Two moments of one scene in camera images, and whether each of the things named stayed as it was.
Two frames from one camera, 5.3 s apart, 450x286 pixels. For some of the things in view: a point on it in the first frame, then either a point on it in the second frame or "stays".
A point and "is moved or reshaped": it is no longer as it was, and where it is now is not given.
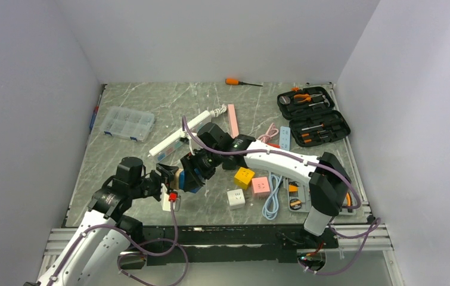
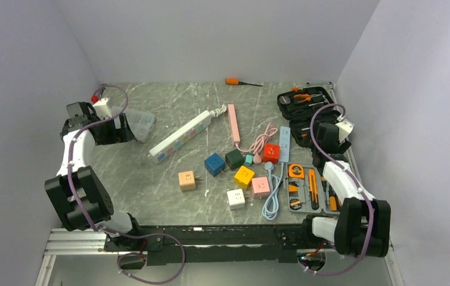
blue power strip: [285, 138] stays
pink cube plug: [261, 187] stays
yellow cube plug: [244, 177] stays
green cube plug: [230, 164] stays
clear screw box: [127, 123] stays
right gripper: [195, 173] to [343, 147]
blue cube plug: [184, 184] is moved or reshaped
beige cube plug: [174, 184] is moved or reshaped
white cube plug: [236, 199] stays
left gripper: [167, 173] to [119, 135]
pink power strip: [232, 121] stays
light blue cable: [270, 208] stays
